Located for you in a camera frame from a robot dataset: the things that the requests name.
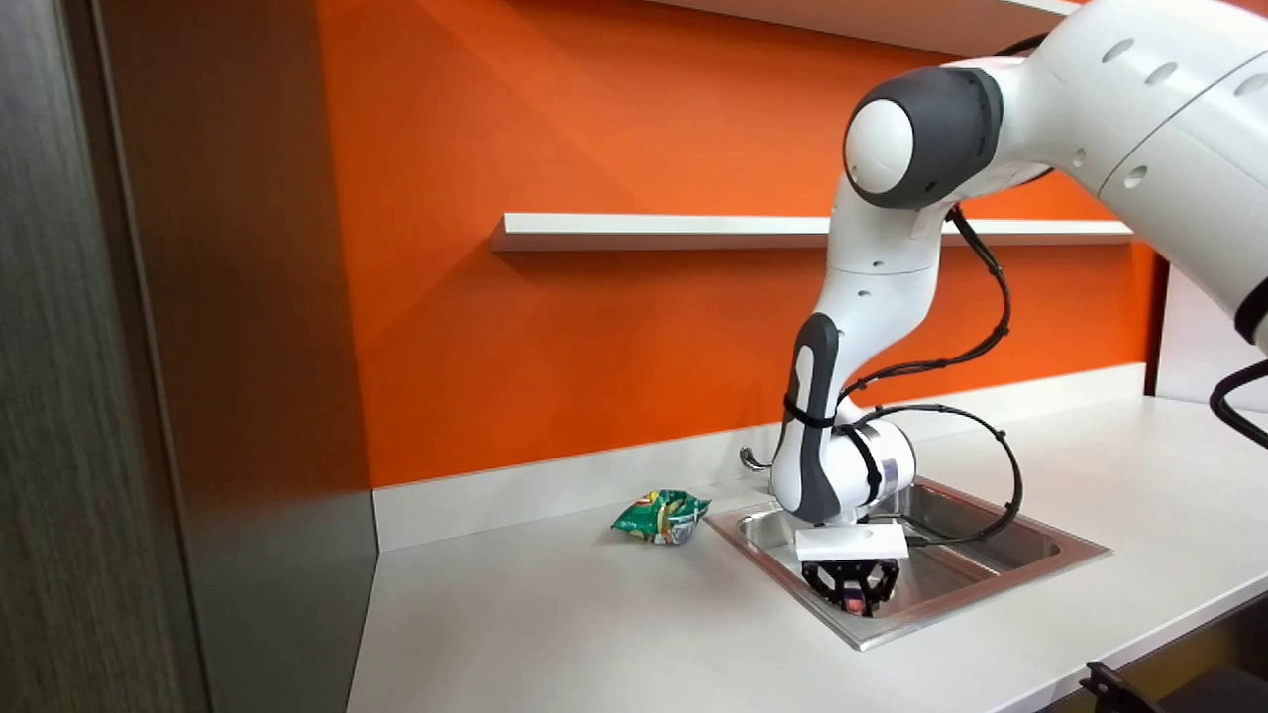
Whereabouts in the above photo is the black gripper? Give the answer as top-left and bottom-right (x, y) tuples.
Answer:
(801, 553), (907, 622)

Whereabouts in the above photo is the stainless steel sink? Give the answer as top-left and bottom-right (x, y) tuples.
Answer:
(706, 470), (1115, 655)

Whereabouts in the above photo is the green snack packet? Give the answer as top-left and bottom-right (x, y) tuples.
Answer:
(607, 486), (712, 549)

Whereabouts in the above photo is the dark cabinet side panel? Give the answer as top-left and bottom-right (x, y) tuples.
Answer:
(0, 0), (384, 713)

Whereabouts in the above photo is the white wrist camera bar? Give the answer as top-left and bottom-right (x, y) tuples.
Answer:
(789, 520), (912, 566)

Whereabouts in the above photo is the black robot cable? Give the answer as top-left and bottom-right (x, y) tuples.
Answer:
(782, 203), (1027, 548)

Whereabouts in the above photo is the white wall shelf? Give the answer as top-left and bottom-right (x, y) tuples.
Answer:
(491, 211), (1138, 256)

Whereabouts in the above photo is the high wall shelf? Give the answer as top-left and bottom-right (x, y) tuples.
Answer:
(660, 0), (1101, 60)

